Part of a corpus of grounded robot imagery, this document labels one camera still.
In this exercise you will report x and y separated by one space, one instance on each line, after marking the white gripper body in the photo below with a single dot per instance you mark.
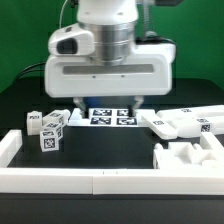
106 62

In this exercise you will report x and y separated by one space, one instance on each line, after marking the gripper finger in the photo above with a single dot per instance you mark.
79 102
132 108

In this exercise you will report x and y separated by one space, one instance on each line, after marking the white chair seat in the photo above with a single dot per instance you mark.
184 155

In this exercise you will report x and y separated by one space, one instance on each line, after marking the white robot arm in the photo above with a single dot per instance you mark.
118 13

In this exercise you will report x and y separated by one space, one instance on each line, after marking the white chair back piece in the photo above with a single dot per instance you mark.
192 121

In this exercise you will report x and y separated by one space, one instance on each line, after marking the white marker tag sheet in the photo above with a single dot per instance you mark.
108 117

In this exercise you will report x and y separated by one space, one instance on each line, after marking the white U-shaped fence wall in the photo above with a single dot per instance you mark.
112 181

